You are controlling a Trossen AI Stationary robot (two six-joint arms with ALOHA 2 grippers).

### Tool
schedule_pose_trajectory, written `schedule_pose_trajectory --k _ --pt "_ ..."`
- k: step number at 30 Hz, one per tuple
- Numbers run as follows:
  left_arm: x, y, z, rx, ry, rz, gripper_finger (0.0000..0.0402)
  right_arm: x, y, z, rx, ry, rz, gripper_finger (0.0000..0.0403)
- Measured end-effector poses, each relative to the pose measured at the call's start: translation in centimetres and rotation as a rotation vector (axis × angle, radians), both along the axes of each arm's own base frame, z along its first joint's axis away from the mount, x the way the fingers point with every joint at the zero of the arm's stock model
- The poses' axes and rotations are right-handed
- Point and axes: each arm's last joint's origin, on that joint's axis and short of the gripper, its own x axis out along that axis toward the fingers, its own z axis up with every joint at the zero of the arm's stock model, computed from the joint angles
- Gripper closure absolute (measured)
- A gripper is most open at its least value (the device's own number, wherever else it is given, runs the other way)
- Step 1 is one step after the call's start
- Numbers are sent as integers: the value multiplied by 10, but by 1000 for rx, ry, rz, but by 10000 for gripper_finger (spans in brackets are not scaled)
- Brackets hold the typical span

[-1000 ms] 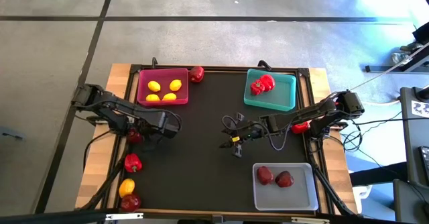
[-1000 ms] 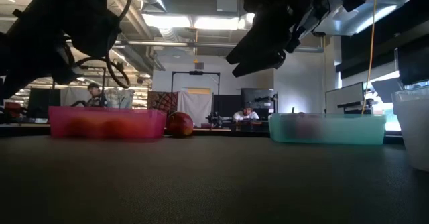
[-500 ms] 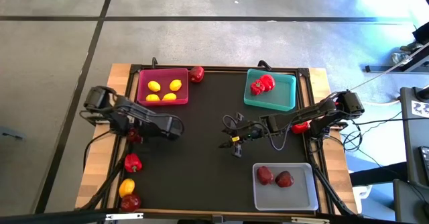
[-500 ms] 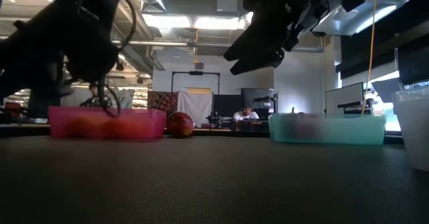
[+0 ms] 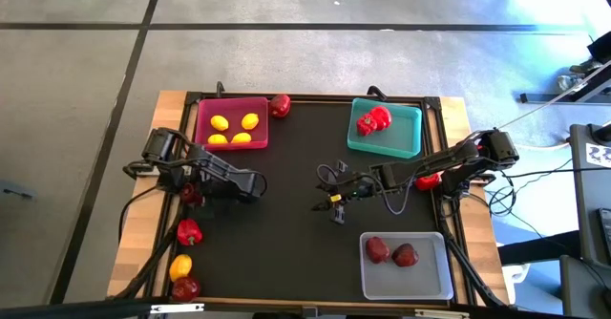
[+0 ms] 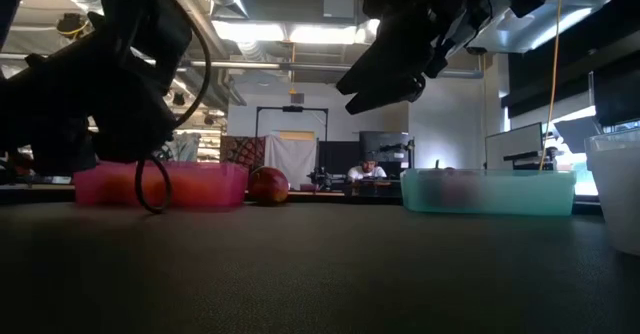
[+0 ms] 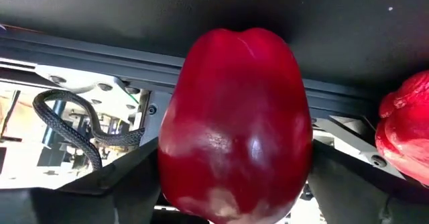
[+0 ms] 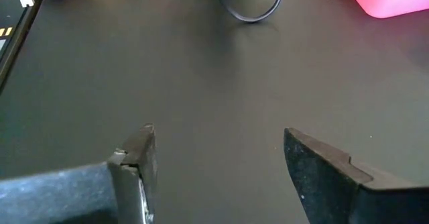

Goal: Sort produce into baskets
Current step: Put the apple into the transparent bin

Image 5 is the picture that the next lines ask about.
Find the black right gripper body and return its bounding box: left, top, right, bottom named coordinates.
left=333, top=165, right=383, bottom=202

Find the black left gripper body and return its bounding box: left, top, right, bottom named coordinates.
left=236, top=169, right=267, bottom=204

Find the dark red apple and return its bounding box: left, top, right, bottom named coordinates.
left=179, top=181, right=205, bottom=208
left=390, top=242, right=420, bottom=268
left=171, top=275, right=202, bottom=304
left=365, top=235, right=391, bottom=265

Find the red bell pepper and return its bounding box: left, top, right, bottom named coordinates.
left=369, top=105, right=393, bottom=130
left=413, top=172, right=442, bottom=193
left=355, top=114, right=378, bottom=138
left=176, top=218, right=204, bottom=247
left=268, top=93, right=292, bottom=119

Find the grey plastic basket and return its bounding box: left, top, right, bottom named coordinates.
left=358, top=230, right=455, bottom=302

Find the black table mat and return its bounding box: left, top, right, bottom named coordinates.
left=179, top=99, right=438, bottom=306

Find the teal plastic basket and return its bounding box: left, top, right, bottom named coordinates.
left=346, top=96, right=424, bottom=160

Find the pink plastic basket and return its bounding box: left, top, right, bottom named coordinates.
left=194, top=96, right=270, bottom=152

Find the yellow bell pepper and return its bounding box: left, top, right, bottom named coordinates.
left=168, top=253, right=194, bottom=283

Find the black metal stand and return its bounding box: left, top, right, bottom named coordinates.
left=518, top=65, right=611, bottom=105

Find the grey cart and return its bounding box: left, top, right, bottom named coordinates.
left=569, top=121, right=611, bottom=268

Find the person's shoe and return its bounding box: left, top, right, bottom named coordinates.
left=569, top=58, right=603, bottom=75
left=556, top=73, right=582, bottom=93

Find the grey floor object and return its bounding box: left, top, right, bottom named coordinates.
left=0, top=180, right=35, bottom=201

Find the white marker paper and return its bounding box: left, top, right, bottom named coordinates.
left=584, top=141, right=611, bottom=170

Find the grey cabinet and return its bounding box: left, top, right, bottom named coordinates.
left=558, top=254, right=611, bottom=319

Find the person's leg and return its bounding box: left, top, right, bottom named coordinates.
left=586, top=30, right=611, bottom=65

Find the white frame bracket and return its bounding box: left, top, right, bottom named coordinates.
left=413, top=308, right=472, bottom=319
left=149, top=302, right=205, bottom=316

